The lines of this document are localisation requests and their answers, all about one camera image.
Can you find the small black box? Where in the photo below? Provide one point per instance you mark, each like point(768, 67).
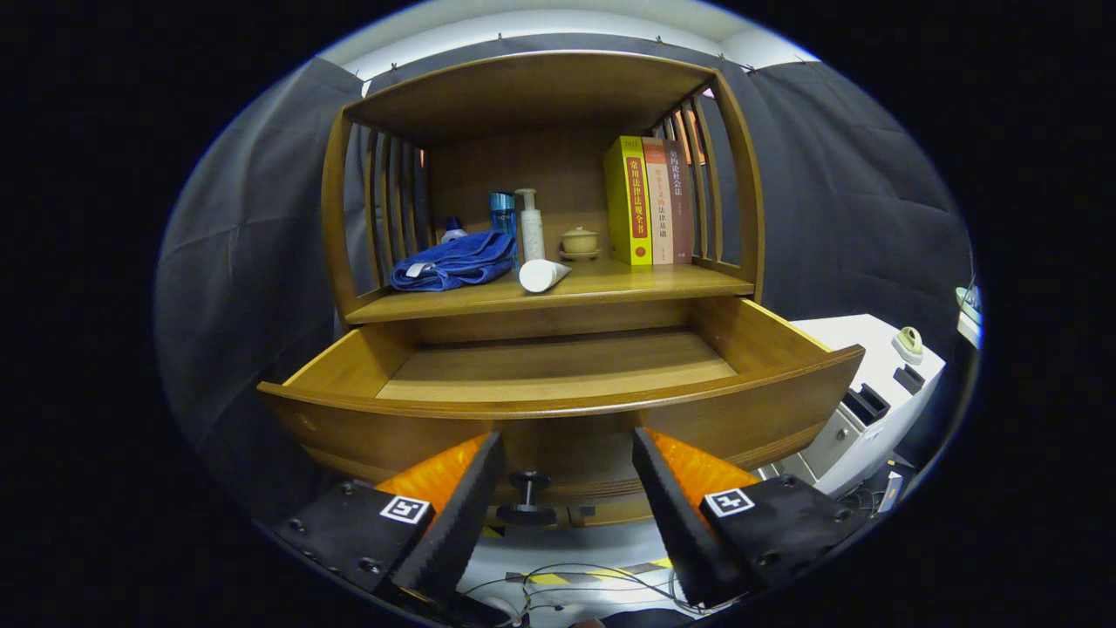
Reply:
point(909, 379)
point(867, 405)

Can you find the white green cosmetic tube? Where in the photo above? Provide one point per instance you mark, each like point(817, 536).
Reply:
point(540, 275)

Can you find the orange white book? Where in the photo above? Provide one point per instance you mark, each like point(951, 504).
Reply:
point(658, 209)

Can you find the white pump bottle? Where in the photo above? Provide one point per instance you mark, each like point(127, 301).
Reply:
point(531, 231)

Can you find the beige saucer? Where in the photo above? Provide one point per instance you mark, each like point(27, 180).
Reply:
point(580, 255)

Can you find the wooden drawer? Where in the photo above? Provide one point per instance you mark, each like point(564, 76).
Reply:
point(558, 366)

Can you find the thick yellow book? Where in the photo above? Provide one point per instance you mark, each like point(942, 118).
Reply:
point(626, 201)

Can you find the brown book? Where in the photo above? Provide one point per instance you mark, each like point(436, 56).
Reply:
point(681, 209)

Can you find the blue folded towel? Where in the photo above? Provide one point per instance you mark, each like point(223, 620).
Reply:
point(453, 257)

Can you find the wooden cabinet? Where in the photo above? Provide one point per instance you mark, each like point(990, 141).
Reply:
point(523, 87)

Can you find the beige lidded tea bowl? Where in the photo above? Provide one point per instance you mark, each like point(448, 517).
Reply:
point(580, 240)

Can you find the blue translucent bottle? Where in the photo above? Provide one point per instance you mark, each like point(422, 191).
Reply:
point(502, 214)

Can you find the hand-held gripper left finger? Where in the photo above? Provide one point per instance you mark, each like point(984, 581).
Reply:
point(462, 523)

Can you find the pale green tape dispenser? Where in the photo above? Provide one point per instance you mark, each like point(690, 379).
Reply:
point(908, 344)

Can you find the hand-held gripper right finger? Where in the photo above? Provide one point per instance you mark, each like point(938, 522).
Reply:
point(676, 523)

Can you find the small white box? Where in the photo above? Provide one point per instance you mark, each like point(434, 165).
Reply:
point(891, 491)

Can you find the small white bottle blue cap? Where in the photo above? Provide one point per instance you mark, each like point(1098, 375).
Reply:
point(453, 232)

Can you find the white plastic device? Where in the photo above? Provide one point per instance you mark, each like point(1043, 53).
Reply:
point(969, 314)

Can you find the white side cabinet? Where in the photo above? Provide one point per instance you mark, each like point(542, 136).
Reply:
point(854, 349)

